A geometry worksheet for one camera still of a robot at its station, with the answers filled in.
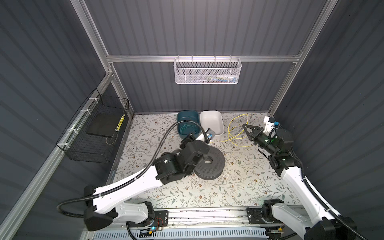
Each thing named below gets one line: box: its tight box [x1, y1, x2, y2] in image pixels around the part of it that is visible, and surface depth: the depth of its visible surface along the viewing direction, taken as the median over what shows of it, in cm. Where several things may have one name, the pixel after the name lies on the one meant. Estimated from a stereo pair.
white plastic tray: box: [200, 110, 224, 136], surface depth 115 cm
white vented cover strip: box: [93, 229, 268, 240], surface depth 72 cm
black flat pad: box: [86, 113, 124, 138], surface depth 76 cm
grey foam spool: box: [194, 146, 225, 180], surface depth 89 cm
